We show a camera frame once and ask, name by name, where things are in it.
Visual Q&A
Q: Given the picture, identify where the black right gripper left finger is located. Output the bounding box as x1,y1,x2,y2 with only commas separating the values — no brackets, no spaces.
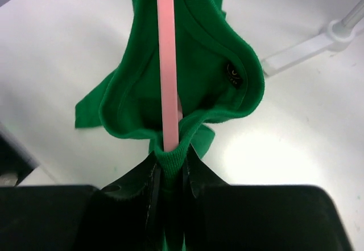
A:
1,154,163,250

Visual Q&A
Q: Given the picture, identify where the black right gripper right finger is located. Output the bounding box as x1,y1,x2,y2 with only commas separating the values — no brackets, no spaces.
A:
183,147,352,250

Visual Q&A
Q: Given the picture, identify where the pink plastic hanger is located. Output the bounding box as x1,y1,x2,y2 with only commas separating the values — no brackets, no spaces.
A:
157,0,181,152

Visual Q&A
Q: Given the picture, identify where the green t shirt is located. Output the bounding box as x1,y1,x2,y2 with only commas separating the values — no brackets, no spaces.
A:
74,0,267,251

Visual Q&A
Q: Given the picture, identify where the white clothes rack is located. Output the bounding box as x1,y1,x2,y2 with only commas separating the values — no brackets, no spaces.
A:
260,0,363,77

